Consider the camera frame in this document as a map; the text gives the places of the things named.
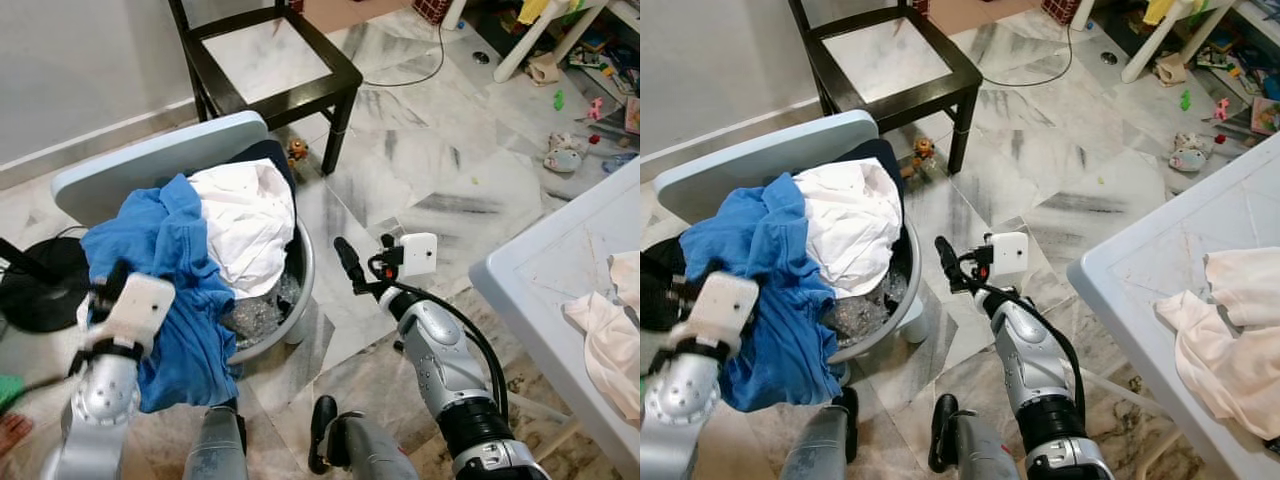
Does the blue garment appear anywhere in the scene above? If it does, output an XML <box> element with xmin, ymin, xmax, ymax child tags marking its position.
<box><xmin>678</xmin><ymin>173</ymin><xmax>851</xmax><ymax>414</ymax></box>
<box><xmin>80</xmin><ymin>173</ymin><xmax>241</xmax><ymax>414</ymax></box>

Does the black fan base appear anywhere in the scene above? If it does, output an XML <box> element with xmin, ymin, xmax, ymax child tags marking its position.
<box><xmin>0</xmin><ymin>235</ymin><xmax>91</xmax><ymax>333</ymax></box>
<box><xmin>640</xmin><ymin>238</ymin><xmax>691</xmax><ymax>331</ymax></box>

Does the white cotton shirt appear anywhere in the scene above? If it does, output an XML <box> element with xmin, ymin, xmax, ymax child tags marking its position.
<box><xmin>188</xmin><ymin>158</ymin><xmax>298</xmax><ymax>299</ymax></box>
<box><xmin>793</xmin><ymin>158</ymin><xmax>904</xmax><ymax>299</ymax></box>

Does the black cloth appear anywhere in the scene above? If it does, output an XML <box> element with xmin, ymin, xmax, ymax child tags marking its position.
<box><xmin>240</xmin><ymin>140</ymin><xmax>296</xmax><ymax>186</ymax></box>
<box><xmin>850</xmin><ymin>138</ymin><xmax>906</xmax><ymax>186</ymax></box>

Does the white plastic folding table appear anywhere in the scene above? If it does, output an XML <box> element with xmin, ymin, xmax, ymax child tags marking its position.
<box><xmin>1065</xmin><ymin>135</ymin><xmax>1280</xmax><ymax>480</ymax></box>
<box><xmin>468</xmin><ymin>160</ymin><xmax>641</xmax><ymax>480</ymax></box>

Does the black wooden chair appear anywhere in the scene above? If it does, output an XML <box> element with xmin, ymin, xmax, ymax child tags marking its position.
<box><xmin>168</xmin><ymin>0</ymin><xmax>364</xmax><ymax>176</ymax></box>
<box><xmin>787</xmin><ymin>0</ymin><xmax>984</xmax><ymax>176</ymax></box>

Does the grey right robot leg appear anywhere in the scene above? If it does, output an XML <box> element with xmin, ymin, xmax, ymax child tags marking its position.
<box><xmin>928</xmin><ymin>393</ymin><xmax>1031</xmax><ymax>480</ymax></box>
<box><xmin>308</xmin><ymin>395</ymin><xmax>421</xmax><ymax>480</ymax></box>

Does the grey plush toy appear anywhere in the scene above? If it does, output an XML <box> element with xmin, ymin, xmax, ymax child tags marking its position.
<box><xmin>543</xmin><ymin>130</ymin><xmax>586</xmax><ymax>174</ymax></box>
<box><xmin>1170</xmin><ymin>132</ymin><xmax>1211</xmax><ymax>173</ymax></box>

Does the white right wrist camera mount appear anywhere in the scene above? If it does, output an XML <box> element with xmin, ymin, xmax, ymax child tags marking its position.
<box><xmin>397</xmin><ymin>232</ymin><xmax>439</xmax><ymax>279</ymax></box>
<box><xmin>988</xmin><ymin>232</ymin><xmax>1030</xmax><ymax>277</ymax></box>

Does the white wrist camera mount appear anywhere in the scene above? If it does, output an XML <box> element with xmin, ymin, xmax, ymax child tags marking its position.
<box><xmin>95</xmin><ymin>273</ymin><xmax>176</xmax><ymax>351</ymax></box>
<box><xmin>397</xmin><ymin>232</ymin><xmax>439</xmax><ymax>279</ymax></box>
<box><xmin>688</xmin><ymin>271</ymin><xmax>761</xmax><ymax>351</ymax></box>
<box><xmin>988</xmin><ymin>232</ymin><xmax>1030</xmax><ymax>277</ymax></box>

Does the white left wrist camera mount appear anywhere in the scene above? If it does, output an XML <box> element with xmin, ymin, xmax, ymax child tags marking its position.
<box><xmin>688</xmin><ymin>271</ymin><xmax>761</xmax><ymax>351</ymax></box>
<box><xmin>95</xmin><ymin>273</ymin><xmax>176</xmax><ymax>351</ymax></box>

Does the black floor cable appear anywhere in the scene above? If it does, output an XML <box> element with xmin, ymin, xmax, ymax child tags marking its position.
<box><xmin>362</xmin><ymin>20</ymin><xmax>446</xmax><ymax>89</ymax></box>
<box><xmin>983</xmin><ymin>20</ymin><xmax>1073</xmax><ymax>89</ymax></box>

